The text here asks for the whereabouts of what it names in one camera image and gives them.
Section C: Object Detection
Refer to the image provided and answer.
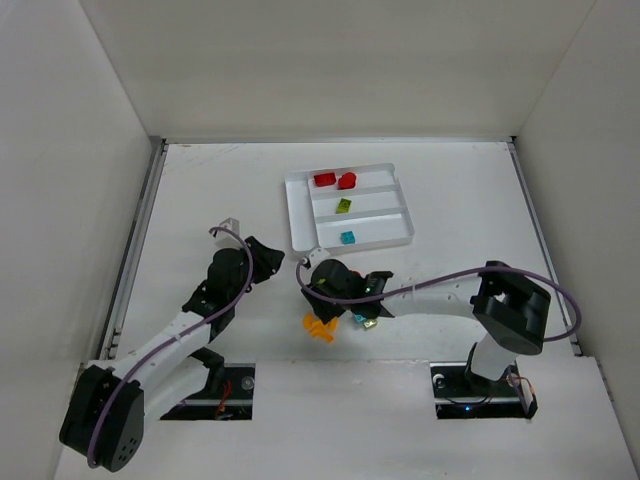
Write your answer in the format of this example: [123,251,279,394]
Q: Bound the teal square lego brick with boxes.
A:
[340,231,356,245]

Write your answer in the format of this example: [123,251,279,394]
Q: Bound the lime green lego brick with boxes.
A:
[335,198,352,214]

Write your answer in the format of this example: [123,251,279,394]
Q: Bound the small red lego brick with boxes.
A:
[313,172,337,188]

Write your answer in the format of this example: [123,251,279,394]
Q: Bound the red round lego brick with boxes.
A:
[338,172,357,190]

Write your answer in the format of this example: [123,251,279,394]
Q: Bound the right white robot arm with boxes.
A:
[297,258,551,396]

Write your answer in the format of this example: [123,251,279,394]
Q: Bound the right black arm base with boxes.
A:
[430,362,538,420]

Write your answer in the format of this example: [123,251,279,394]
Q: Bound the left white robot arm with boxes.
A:
[59,236,285,473]

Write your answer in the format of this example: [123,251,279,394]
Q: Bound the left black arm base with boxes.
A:
[161,348,256,421]

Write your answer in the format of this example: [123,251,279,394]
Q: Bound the orange arch lego pieces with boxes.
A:
[302,313,339,344]

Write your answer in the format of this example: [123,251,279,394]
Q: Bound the white divided sorting tray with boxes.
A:
[284,163,415,254]

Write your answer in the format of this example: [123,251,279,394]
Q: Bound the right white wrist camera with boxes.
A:
[304,247,331,269]

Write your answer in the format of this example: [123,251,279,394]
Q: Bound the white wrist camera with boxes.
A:
[217,217,240,235]
[304,247,331,269]

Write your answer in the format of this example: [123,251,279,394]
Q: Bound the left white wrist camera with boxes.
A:
[217,217,240,235]

